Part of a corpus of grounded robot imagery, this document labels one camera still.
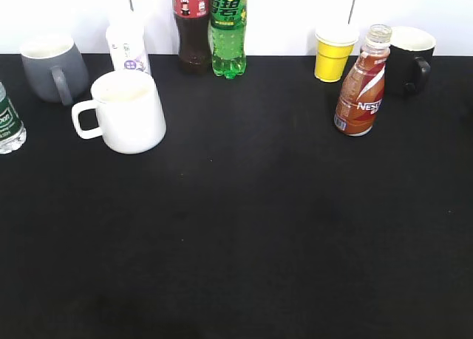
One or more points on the brown nescafe coffee bottle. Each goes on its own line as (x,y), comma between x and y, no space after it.
(363,89)

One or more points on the white yogurt drink bottle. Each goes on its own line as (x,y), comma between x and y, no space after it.
(125,38)

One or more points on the green sprite bottle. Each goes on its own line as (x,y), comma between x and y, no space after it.
(228,26)

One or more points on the clear water bottle green label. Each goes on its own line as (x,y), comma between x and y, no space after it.
(13,133)

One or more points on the grey ceramic mug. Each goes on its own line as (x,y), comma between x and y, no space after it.
(55,68)

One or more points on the black ceramic mug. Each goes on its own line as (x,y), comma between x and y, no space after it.
(409,63)

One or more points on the cola bottle red label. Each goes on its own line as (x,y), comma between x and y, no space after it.
(192,20)

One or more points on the yellow paper cup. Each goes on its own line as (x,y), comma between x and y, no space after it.
(335,44)

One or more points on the white ceramic mug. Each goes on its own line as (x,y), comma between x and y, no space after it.
(128,110)

